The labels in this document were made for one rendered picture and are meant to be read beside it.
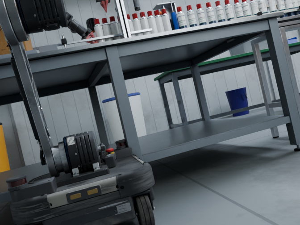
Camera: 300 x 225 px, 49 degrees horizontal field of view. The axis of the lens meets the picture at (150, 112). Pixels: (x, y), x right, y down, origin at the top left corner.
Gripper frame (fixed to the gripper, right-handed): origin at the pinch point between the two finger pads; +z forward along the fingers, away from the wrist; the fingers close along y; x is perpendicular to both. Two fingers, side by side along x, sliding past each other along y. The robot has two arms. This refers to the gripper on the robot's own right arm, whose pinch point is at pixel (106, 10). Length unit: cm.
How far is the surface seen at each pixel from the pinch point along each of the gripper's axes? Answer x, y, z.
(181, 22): 24, -44, 22
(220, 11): 25, -75, 19
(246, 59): -84, -163, 49
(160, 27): 23.2, -28.1, 22.2
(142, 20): 23.1, -16.8, 16.0
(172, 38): 64, -17, 38
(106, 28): 21.7, 8.2, 17.5
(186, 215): 107, 13, 117
